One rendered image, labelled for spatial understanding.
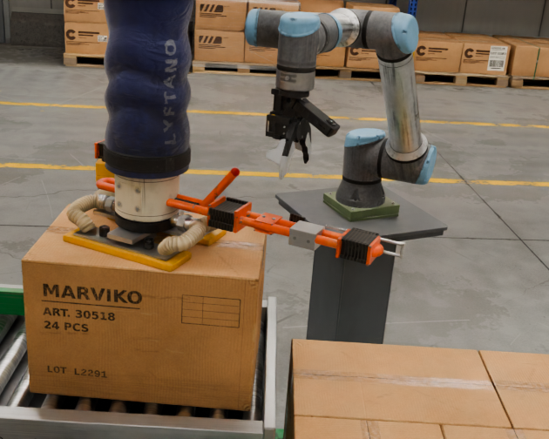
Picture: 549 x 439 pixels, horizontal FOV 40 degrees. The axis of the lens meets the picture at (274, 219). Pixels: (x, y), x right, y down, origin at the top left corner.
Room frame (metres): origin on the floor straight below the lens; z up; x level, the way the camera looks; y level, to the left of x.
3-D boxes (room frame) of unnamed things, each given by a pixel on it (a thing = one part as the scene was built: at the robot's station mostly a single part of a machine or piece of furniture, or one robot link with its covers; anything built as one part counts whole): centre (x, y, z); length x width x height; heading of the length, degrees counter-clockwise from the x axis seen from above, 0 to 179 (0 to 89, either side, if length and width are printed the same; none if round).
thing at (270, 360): (1.89, -0.02, 0.58); 0.70 x 0.03 x 0.06; 1
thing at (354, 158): (2.74, -0.33, 0.98); 0.17 x 0.15 x 0.18; 65
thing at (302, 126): (1.74, -0.02, 1.36); 0.09 x 0.08 x 0.12; 66
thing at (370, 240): (1.64, -0.20, 1.08); 0.08 x 0.07 x 0.05; 66
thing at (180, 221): (1.88, 0.34, 1.01); 0.34 x 0.25 x 0.06; 66
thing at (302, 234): (1.70, -0.08, 1.07); 0.07 x 0.07 x 0.04; 66
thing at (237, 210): (1.78, 0.12, 1.08); 0.10 x 0.08 x 0.06; 156
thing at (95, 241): (1.80, 0.38, 0.97); 0.34 x 0.10 x 0.05; 66
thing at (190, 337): (1.89, 0.32, 0.75); 0.60 x 0.40 x 0.40; 89
